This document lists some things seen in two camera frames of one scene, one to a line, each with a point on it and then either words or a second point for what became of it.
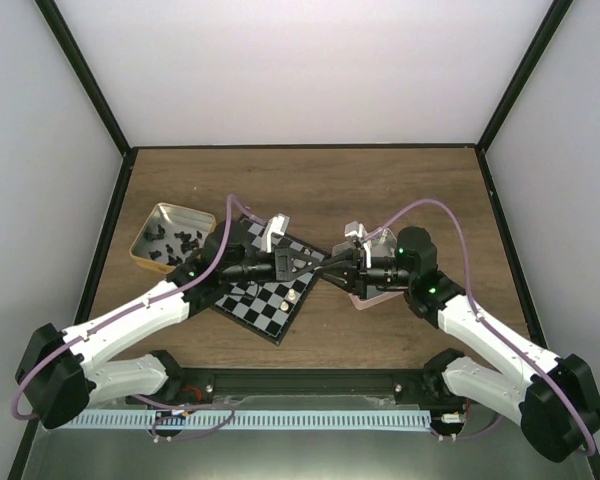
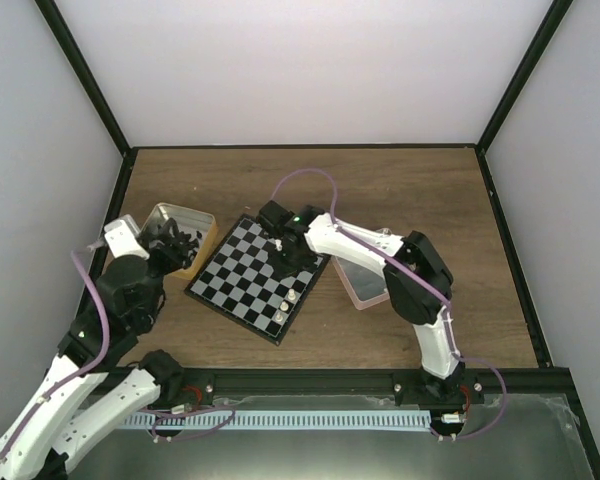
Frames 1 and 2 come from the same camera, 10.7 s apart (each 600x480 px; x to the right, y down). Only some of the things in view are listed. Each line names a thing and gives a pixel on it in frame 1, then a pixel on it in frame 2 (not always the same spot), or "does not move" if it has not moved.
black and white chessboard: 268,307 does not move
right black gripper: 351,275 -> 311,259
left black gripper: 283,269 -> 161,249
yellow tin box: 172,233 does not move
